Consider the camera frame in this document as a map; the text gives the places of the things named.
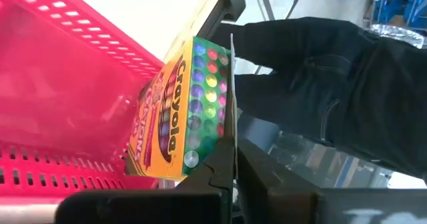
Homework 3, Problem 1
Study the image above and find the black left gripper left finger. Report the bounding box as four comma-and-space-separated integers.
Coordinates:
176, 135, 237, 193

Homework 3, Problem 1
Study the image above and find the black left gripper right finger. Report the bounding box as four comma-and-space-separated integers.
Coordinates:
237, 137, 322, 224

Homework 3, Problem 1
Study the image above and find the yellow green Crayola crayon box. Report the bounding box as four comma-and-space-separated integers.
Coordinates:
125, 33, 239, 182

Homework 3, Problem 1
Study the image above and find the person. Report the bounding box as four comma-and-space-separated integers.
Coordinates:
208, 16, 427, 185

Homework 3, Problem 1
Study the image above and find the red plastic basket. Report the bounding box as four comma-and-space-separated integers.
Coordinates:
0, 0, 165, 207

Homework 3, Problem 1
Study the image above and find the crumpled silver foil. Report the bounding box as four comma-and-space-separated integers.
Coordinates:
368, 23, 426, 49

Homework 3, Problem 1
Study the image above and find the blue plastic crate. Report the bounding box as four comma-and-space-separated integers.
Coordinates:
372, 0, 427, 31

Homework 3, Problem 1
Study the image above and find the black table frame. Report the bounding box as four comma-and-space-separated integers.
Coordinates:
196, 0, 247, 41

